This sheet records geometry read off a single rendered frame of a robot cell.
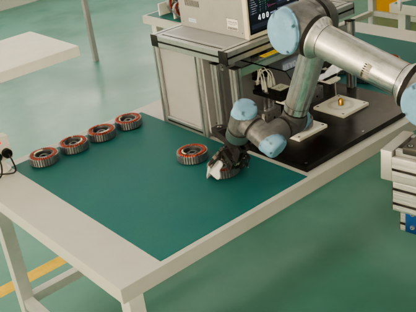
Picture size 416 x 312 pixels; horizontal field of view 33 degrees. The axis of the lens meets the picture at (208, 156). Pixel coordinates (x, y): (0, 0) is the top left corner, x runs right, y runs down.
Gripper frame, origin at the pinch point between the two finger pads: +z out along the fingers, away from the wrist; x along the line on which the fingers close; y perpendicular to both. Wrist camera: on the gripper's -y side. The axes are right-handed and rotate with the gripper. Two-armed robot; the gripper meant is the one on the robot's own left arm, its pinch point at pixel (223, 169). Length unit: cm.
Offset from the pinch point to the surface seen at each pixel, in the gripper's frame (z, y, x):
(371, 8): 174, -192, 287
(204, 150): 4.2, -12.2, -0.1
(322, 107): 5, -13, 53
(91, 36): 237, -303, 85
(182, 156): 5.4, -13.7, -7.8
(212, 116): 7.3, -27.3, 12.0
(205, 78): -5.8, -34.7, 11.4
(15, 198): 18, -28, -64
